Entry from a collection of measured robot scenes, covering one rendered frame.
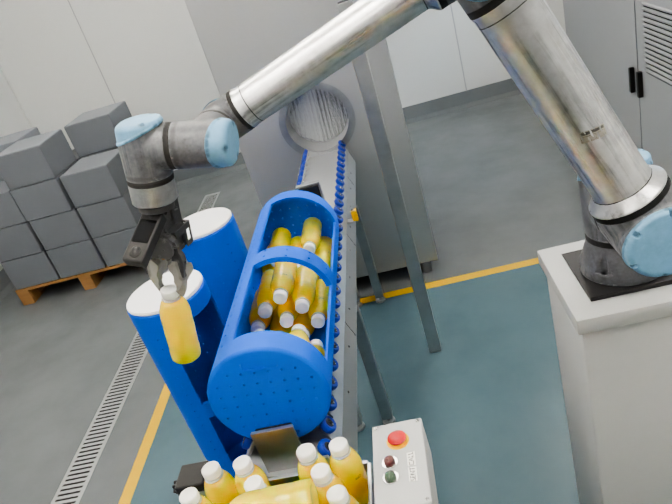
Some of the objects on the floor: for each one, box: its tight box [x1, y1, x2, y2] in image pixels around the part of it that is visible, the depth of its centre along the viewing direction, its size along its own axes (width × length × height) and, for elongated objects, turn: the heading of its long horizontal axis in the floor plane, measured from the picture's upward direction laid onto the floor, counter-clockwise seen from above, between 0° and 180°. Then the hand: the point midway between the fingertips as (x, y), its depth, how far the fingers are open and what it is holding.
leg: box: [356, 204, 386, 303], centre depth 349 cm, size 6×6×63 cm
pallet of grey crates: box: [0, 101, 165, 306], centre depth 503 cm, size 120×80×119 cm
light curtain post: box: [337, 0, 442, 353], centre depth 273 cm, size 6×6×170 cm
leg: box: [357, 305, 396, 425], centre depth 263 cm, size 6×6×63 cm
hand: (170, 291), depth 132 cm, fingers closed on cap, 4 cm apart
